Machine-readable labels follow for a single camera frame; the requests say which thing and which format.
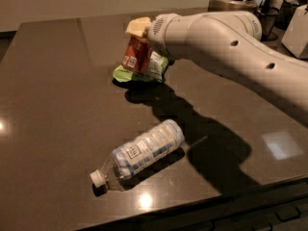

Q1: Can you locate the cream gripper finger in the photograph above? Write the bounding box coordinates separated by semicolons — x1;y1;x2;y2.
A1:
125;17;151;38

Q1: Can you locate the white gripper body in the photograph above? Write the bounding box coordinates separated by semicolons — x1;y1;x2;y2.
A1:
147;13;187;60

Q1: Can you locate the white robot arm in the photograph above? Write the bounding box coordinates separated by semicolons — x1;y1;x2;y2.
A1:
126;11;308;125

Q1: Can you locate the green chip bag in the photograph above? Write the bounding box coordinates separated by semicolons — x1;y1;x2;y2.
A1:
113;52;168;83

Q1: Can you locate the steel dispenser base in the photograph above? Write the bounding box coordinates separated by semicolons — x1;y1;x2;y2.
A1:
208;0;255;13

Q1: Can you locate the black mesh cup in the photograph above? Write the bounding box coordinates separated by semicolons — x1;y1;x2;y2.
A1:
254;6;279;40

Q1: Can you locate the clear plastic water bottle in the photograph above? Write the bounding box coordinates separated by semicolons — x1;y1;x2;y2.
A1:
90;119;185;191

